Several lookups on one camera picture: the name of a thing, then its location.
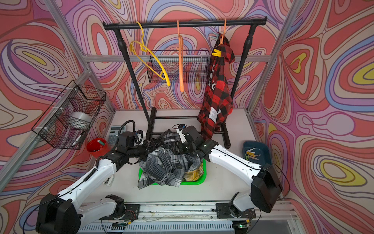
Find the light blue desk calculator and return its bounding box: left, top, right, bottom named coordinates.
left=106, top=125, right=121, bottom=145

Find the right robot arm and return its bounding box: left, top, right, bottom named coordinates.
left=174, top=124, right=283, bottom=216

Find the black wire basket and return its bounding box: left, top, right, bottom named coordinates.
left=32, top=81, right=107, bottom=150
left=147, top=49, right=210, bottom=84

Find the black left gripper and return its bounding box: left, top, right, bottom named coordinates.
left=126, top=137, right=163, bottom=160

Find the grey plaid long-sleeve shirt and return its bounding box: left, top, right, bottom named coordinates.
left=137, top=130, right=203, bottom=189

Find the red plastic cup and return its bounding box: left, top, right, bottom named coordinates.
left=86, top=138, right=111, bottom=159

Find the grey tape roll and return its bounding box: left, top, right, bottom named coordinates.
left=67, top=112, right=92, bottom=130

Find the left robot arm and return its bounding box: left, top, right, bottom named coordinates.
left=36, top=130, right=159, bottom=234

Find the green plastic basket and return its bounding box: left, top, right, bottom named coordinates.
left=138, top=159, right=207, bottom=186

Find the dark teal bin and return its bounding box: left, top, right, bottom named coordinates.
left=242, top=140, right=273, bottom=166

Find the rear black wire basket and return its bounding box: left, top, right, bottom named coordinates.
left=147, top=49, right=210, bottom=84

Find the black clothes rack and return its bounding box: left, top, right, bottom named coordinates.
left=102, top=16, right=267, bottom=140

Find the orange hanger with red shirt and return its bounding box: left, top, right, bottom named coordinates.
left=219, top=19, right=227, bottom=45

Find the black marker in basket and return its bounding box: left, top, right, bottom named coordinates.
left=71, top=134, right=82, bottom=147

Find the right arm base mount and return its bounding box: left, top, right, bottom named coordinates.
left=213, top=203, right=256, bottom=220

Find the red plaid long-sleeve shirt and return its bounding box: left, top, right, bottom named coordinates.
left=197, top=34, right=235, bottom=139

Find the yellow plaid long-sleeve shirt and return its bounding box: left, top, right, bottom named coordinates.
left=184, top=164, right=204, bottom=181

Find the white clothespin on table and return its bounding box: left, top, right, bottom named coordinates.
left=104, top=176, right=114, bottom=187

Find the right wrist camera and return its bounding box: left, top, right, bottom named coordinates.
left=176, top=124, right=187, bottom=143

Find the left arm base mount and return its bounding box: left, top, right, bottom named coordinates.
left=111, top=204, right=140, bottom=221

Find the yellow plastic hanger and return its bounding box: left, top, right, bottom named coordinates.
left=129, top=21, right=171, bottom=87

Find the orange hanger with grey shirt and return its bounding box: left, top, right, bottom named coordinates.
left=177, top=20, right=184, bottom=92

